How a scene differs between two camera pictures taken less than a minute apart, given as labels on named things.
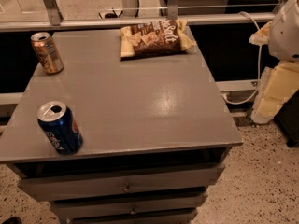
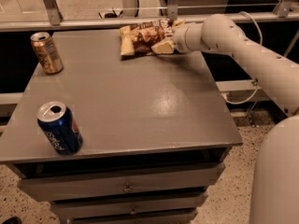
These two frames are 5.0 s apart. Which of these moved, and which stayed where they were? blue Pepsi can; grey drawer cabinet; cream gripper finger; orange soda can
Moved: cream gripper finger
Stayed: orange soda can; blue Pepsi can; grey drawer cabinet
